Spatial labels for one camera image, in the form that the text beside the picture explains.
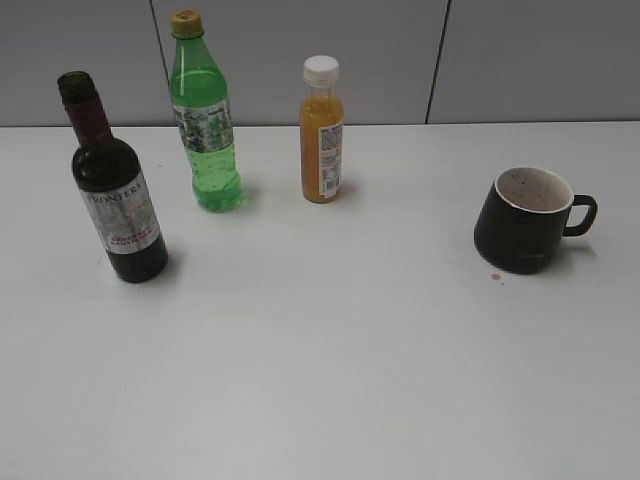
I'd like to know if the black mug white interior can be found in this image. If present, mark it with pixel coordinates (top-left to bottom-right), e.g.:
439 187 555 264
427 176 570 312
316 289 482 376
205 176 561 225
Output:
473 166 598 274

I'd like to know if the dark red wine bottle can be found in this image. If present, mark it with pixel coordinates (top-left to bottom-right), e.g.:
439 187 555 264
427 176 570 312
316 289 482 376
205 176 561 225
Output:
57 71 168 283

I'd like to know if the orange juice bottle white cap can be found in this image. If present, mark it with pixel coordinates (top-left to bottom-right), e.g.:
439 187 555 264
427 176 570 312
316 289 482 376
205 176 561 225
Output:
299 55 345 204

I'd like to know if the green plastic soda bottle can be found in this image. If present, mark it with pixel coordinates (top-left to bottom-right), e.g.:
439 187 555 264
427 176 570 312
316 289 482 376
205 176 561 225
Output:
170 8 243 212

